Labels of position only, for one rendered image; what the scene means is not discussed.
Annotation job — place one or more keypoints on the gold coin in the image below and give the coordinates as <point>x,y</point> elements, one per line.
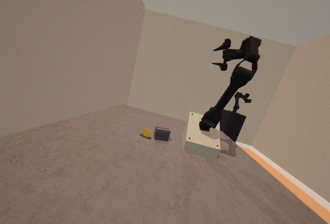
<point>146,132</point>

